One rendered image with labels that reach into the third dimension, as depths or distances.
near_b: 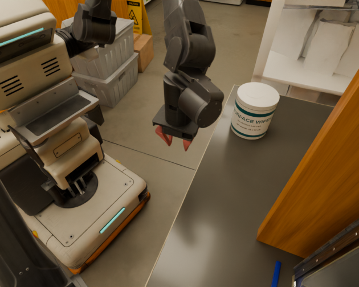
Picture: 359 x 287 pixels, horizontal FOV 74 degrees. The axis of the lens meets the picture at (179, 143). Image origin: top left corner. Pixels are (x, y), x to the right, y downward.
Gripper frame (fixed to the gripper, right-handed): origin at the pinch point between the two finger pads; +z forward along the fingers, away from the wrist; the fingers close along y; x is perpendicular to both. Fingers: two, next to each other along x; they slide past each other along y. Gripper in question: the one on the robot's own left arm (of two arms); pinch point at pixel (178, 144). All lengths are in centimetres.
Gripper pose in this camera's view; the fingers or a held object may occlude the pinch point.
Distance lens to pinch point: 59.4
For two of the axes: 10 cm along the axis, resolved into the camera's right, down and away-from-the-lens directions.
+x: 3.8, -6.9, 6.1
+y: 9.3, 2.8, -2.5
